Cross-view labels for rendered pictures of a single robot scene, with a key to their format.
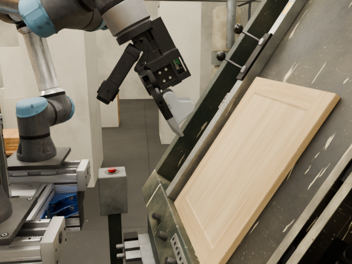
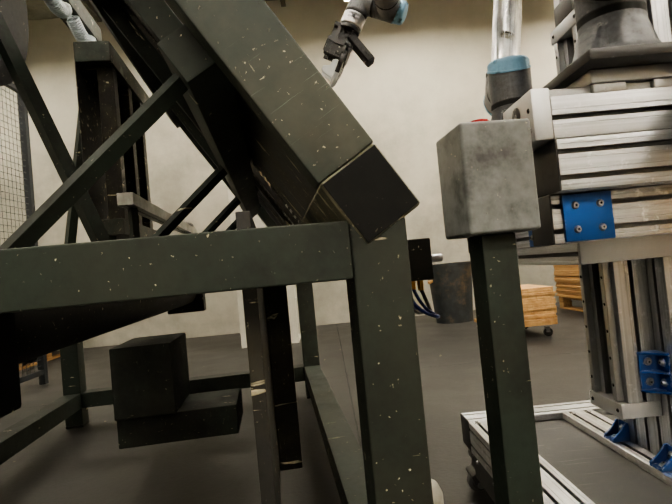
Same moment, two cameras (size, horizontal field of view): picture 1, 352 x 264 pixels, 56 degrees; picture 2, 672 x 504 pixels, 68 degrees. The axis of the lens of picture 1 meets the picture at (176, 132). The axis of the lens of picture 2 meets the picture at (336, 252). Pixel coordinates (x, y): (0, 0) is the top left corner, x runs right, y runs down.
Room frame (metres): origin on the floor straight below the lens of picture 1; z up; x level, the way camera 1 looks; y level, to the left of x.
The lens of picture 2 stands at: (2.24, 0.09, 0.72)
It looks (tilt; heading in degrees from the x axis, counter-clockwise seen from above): 2 degrees up; 185
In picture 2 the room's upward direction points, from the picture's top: 5 degrees counter-clockwise
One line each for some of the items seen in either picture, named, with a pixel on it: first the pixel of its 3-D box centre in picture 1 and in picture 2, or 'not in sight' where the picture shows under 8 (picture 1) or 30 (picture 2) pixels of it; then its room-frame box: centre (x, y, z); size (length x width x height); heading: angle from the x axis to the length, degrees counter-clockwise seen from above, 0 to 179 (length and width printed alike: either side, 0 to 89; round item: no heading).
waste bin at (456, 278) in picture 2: not in sight; (450, 292); (-3.48, 0.87, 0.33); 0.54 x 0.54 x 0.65
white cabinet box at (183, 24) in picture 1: (177, 74); not in sight; (5.16, -0.03, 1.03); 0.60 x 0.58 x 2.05; 6
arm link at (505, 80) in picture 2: not in sight; (509, 81); (0.77, 0.51, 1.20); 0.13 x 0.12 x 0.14; 173
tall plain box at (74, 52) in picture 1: (67, 99); not in sight; (3.67, 1.22, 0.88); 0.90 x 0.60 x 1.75; 6
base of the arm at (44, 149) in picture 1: (35, 144); (613, 42); (1.27, 0.57, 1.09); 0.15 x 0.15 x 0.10
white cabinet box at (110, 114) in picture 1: (102, 106); not in sight; (6.12, 1.38, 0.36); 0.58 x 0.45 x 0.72; 96
